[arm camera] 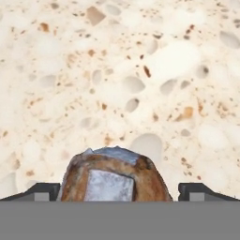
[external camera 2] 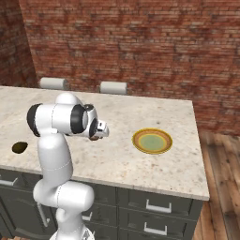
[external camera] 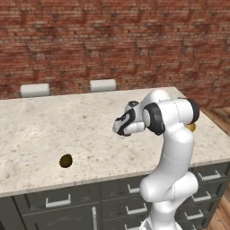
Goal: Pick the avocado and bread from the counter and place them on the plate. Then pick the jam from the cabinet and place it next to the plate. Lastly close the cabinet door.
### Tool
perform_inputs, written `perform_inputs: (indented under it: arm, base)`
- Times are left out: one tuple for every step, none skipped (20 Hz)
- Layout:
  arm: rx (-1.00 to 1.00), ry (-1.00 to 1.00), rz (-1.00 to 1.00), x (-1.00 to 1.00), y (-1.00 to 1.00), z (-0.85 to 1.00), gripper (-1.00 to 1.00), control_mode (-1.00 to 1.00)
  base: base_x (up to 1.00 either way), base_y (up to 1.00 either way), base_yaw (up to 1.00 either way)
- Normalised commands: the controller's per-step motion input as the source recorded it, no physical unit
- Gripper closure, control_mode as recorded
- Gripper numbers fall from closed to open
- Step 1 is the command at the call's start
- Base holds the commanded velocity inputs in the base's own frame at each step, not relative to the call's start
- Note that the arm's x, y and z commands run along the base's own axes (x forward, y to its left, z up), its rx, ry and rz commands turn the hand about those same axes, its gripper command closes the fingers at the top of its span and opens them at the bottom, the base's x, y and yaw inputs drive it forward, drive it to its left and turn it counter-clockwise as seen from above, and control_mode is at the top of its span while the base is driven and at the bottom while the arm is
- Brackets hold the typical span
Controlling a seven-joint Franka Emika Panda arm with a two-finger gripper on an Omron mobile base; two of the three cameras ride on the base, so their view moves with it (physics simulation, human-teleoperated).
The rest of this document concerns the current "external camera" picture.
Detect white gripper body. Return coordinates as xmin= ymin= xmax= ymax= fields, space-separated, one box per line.
xmin=112 ymin=120 xmax=147 ymax=137

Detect dark grey cupboard door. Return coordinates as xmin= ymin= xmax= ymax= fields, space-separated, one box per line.
xmin=22 ymin=202 xmax=102 ymax=230

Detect white stool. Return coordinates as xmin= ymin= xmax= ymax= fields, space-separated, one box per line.
xmin=19 ymin=83 xmax=51 ymax=99
xmin=89 ymin=78 xmax=118 ymax=93

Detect yellow-brown round food item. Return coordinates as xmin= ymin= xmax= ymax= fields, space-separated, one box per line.
xmin=186 ymin=121 xmax=198 ymax=134

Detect wide dark grey drawer front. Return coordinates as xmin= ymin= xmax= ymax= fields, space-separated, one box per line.
xmin=13 ymin=182 xmax=102 ymax=216

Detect silver vertical door handle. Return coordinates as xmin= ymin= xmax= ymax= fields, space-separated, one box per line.
xmin=91 ymin=206 xmax=99 ymax=230

